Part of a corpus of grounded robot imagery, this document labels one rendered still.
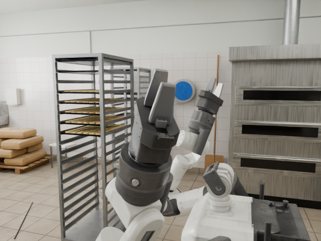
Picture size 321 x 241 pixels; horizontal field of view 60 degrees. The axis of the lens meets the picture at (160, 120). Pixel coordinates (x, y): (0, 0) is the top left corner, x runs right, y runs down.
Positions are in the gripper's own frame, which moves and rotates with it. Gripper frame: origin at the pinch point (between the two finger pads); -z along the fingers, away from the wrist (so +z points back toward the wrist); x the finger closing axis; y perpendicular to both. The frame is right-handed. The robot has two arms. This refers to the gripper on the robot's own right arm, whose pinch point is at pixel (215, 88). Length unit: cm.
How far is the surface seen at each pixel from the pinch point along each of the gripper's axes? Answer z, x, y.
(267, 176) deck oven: 25, -278, 86
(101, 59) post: -13, -23, 137
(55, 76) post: 12, -9, 173
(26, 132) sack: 114, -113, 459
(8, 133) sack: 127, -90, 476
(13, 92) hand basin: 57, -94, 563
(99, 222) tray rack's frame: 133, -104, 159
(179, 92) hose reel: -52, -247, 262
